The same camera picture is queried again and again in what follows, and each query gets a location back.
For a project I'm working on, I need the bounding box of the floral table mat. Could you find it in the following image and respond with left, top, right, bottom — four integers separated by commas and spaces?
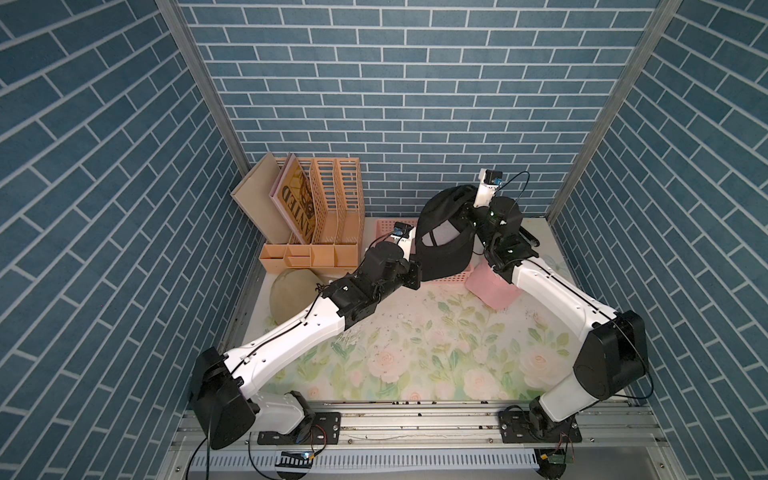
261, 282, 581, 401

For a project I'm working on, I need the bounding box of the wanted poster book pink edge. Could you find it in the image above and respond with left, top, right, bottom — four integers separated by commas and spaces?
270, 153, 316, 244

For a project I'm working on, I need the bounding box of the black stapler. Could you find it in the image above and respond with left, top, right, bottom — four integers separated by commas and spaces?
519, 227, 540, 247

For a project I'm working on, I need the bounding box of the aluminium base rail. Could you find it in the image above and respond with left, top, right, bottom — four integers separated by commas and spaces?
159, 401, 683, 479

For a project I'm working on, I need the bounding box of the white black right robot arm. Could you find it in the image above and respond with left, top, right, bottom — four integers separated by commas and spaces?
463, 192, 649, 442

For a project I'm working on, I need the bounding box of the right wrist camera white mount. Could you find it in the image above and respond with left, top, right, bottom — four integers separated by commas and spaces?
473, 168, 503, 208

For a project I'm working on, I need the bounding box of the black baseball cap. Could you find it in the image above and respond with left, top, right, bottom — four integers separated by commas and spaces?
416, 185, 477, 281

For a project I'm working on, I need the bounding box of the peach plastic desk organizer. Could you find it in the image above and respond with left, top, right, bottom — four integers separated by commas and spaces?
259, 158, 365, 277

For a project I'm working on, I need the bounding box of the pink baseball cap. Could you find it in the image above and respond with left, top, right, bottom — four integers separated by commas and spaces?
465, 259, 523, 310

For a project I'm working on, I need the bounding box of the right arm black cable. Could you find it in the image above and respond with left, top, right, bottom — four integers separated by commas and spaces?
499, 170, 532, 202

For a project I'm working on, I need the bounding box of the pink perforated plastic basket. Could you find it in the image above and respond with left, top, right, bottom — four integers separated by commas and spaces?
375, 217, 474, 283

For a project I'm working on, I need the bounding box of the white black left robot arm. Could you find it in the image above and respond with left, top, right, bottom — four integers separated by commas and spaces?
190, 237, 421, 450

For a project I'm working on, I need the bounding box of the beige baseball cap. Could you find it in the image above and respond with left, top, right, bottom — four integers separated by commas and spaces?
269, 269, 324, 325

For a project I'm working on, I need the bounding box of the beige flat board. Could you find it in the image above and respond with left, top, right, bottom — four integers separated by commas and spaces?
231, 153, 291, 244

